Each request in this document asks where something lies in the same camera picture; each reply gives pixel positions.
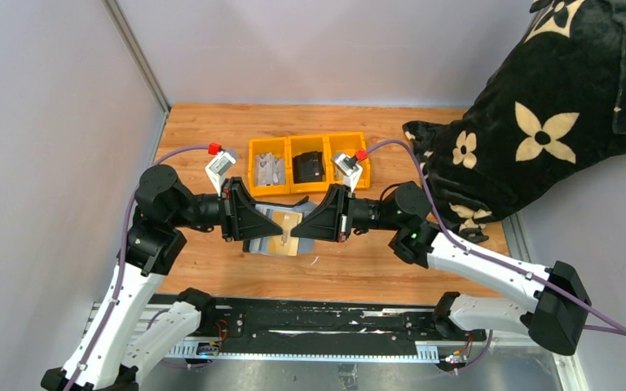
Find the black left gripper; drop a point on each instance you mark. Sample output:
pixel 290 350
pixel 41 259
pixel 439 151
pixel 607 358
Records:
pixel 227 209

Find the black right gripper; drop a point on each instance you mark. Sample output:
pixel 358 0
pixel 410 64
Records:
pixel 344 213

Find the black leather card holder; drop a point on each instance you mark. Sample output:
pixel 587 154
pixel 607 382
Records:
pixel 286 208

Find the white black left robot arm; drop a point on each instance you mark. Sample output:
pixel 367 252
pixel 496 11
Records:
pixel 108 358

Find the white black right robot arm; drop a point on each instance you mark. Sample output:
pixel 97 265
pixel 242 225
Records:
pixel 548 304

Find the silver cards in bin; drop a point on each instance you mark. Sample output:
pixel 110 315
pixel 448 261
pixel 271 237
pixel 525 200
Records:
pixel 269 170

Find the black card holders in bin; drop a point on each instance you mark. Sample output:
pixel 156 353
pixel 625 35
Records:
pixel 308 167

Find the yellow bin with cards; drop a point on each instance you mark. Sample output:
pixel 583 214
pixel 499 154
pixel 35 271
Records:
pixel 279 146

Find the yellow bin with holders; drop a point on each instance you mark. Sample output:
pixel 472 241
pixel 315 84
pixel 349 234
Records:
pixel 307 143

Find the black plush flower blanket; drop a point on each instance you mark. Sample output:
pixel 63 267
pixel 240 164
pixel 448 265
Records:
pixel 555 106

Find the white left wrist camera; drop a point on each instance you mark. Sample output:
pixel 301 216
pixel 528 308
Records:
pixel 217 168

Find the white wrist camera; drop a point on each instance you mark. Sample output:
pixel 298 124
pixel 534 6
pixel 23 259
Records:
pixel 350 167
pixel 217 168

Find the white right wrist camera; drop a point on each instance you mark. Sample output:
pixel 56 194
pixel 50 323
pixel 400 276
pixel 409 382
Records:
pixel 350 167

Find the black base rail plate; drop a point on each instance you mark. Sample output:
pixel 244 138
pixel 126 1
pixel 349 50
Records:
pixel 266 329

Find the aluminium corner frame post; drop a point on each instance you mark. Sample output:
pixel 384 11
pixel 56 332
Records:
pixel 121 23

